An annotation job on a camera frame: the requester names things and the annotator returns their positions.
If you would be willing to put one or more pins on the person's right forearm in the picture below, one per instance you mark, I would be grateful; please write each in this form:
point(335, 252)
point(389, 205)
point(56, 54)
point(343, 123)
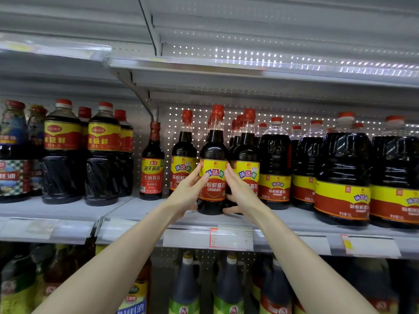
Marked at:
point(314, 271)

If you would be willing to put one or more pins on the person's left hand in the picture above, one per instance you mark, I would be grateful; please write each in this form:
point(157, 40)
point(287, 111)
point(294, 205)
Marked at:
point(186, 196)

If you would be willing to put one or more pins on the red label dark sauce bottle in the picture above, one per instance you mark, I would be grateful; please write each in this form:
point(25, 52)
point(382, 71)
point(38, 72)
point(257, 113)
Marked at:
point(126, 160)
point(84, 114)

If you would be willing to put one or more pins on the person's right hand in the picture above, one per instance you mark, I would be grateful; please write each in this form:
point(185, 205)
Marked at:
point(245, 196)

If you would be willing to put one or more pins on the white metal store shelving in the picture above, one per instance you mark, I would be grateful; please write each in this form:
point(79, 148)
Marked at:
point(52, 212)

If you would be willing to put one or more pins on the person's left forearm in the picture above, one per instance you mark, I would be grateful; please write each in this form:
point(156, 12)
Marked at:
point(111, 271)

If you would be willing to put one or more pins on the row of dark red-capped bottles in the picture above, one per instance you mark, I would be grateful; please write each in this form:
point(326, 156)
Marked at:
point(275, 173)

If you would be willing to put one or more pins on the rice vinegar jug green label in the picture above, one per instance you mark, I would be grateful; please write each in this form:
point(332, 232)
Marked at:
point(229, 291)

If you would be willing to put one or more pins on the large amber cooking wine jug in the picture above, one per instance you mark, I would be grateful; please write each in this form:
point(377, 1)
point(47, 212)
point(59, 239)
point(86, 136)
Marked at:
point(136, 294)

